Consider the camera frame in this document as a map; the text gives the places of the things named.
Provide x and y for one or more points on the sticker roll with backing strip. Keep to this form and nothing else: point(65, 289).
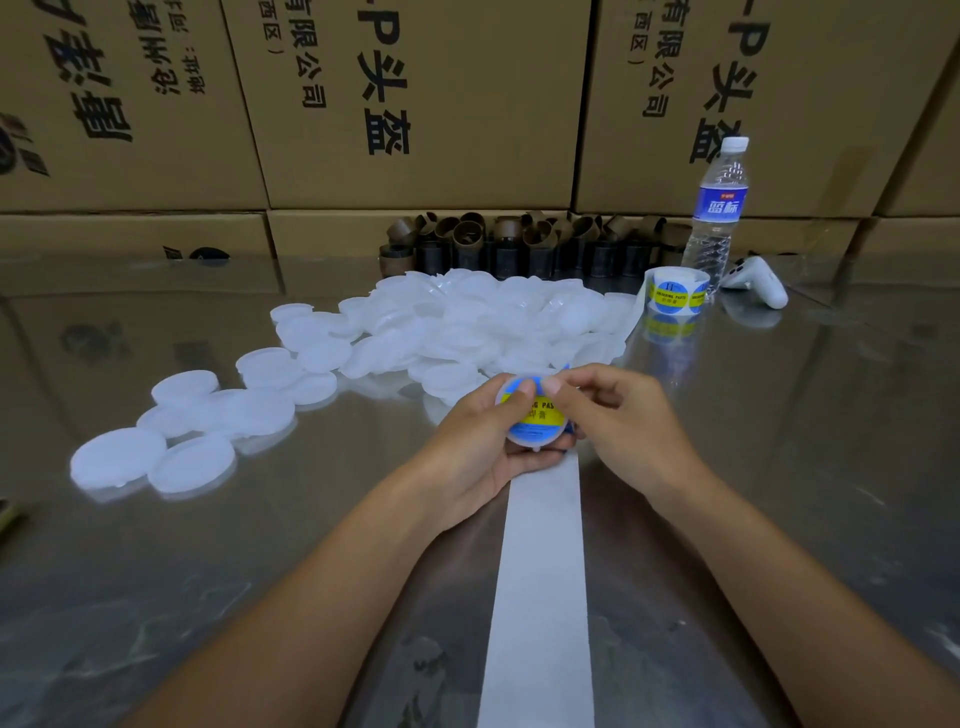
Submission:
point(537, 600)

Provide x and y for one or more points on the stack of brown cardboard boxes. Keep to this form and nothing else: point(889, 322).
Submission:
point(435, 120)

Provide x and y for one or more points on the white handheld controller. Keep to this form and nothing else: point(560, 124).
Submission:
point(758, 278)

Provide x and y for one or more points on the person's right forearm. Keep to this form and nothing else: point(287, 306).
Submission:
point(818, 630)

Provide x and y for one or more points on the row of dark cardboard tubes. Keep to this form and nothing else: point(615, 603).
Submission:
point(495, 248)

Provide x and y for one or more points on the black phone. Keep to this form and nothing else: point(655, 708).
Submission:
point(8, 518)

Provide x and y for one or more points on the clear plastic water bottle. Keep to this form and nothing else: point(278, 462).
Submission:
point(717, 225)

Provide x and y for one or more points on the person's left hand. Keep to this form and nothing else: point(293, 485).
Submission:
point(458, 458)

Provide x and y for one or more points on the person's left forearm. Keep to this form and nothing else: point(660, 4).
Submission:
point(300, 630)

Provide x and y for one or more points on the person's right hand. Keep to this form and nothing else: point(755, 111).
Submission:
point(638, 428)

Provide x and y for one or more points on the pile of white plastic lids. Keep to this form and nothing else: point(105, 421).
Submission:
point(450, 323)

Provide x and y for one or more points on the labelled lid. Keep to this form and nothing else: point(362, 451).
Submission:
point(537, 423)

